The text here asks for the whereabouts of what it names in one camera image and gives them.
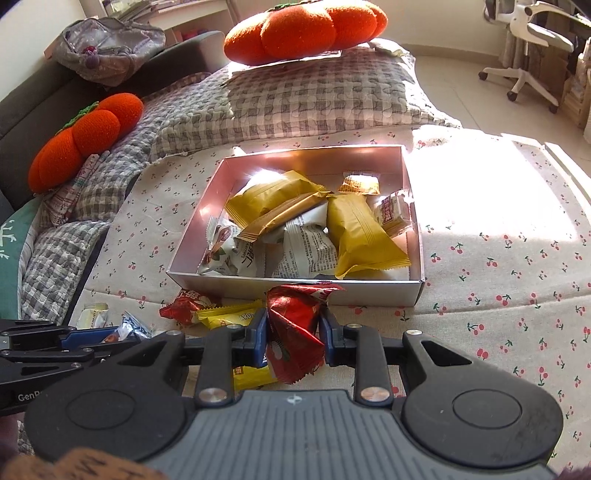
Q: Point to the white snack packet black text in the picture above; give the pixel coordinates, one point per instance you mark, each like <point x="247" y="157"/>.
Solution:
<point x="307" y="249"/>

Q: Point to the stack of cardboard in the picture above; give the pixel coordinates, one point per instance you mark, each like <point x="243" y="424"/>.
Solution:
<point x="577" y="87"/>

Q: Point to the small orange snack packet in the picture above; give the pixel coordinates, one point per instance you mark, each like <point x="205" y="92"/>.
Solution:
<point x="360" y="184"/>

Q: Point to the grey checked blanket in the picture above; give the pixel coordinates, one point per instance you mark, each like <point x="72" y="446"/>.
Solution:
<point x="60" y="258"/>

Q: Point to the teal cushion white print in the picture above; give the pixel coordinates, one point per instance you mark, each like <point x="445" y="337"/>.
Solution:
<point x="14" y="258"/>

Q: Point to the red crumpled snack packet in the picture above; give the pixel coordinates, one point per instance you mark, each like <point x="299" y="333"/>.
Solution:
<point x="189" y="304"/>

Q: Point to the puffy yellow snack packet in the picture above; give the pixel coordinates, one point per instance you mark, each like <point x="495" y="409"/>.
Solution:
<point x="272" y="194"/>

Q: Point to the person's right forearm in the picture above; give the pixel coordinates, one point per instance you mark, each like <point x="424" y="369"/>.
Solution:
<point x="69" y="468"/>

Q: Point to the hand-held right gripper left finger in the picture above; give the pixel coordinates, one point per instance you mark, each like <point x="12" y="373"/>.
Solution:
<point x="259" y="337"/>

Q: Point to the gold snack packet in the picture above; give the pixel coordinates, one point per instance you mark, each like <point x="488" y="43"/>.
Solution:
<point x="286" y="214"/>

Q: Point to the orange pumpkin cushion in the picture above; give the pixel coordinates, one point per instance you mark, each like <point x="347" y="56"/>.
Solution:
<point x="78" y="143"/>
<point x="295" y="32"/>

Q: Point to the white office chair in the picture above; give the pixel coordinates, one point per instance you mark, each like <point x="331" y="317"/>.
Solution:
<point x="531" y="27"/>

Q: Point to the blue white candy packet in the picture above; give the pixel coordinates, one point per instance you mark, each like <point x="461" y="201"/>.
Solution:
<point x="134" y="325"/>

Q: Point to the brown wafer cube packet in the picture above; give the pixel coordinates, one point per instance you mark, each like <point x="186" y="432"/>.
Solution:
<point x="392" y="212"/>

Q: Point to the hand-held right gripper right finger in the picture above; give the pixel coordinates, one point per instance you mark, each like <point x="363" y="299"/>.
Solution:
<point x="326" y="337"/>

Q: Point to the large yellow snack packet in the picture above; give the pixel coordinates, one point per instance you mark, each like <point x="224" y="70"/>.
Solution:
<point x="364" y="235"/>

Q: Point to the cherry print bed sheet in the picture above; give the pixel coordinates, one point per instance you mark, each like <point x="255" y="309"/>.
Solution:
<point x="485" y="230"/>

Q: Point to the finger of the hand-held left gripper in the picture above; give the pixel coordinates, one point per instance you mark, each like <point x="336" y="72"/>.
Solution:
<point x="69" y="355"/>
<point x="85" y="338"/>

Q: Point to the cream wafer clear packet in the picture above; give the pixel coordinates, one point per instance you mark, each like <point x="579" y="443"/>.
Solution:
<point x="94" y="316"/>

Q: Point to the silver cardboard box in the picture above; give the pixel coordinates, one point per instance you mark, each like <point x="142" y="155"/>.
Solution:
<point x="369" y="295"/>

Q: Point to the floral patterned cloth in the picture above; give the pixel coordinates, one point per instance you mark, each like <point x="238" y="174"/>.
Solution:
<point x="69" y="194"/>

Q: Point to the red apple print snack packet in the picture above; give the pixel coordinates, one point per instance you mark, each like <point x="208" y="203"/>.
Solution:
<point x="293" y="323"/>

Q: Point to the dark grey sofa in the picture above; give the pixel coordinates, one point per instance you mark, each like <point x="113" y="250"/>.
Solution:
<point x="27" y="101"/>

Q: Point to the grey checked pillow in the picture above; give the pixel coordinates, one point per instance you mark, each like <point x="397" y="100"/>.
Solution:
<point x="323" y="92"/>

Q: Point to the grey fabric bag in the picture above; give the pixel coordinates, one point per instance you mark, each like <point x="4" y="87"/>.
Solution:
<point x="106" y="46"/>

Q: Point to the yellow packet with dark print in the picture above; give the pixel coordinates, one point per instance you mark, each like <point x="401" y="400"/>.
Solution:
<point x="226" y="318"/>

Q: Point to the white fruit print snack packet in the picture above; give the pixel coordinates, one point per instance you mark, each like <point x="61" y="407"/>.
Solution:
<point x="231" y="256"/>

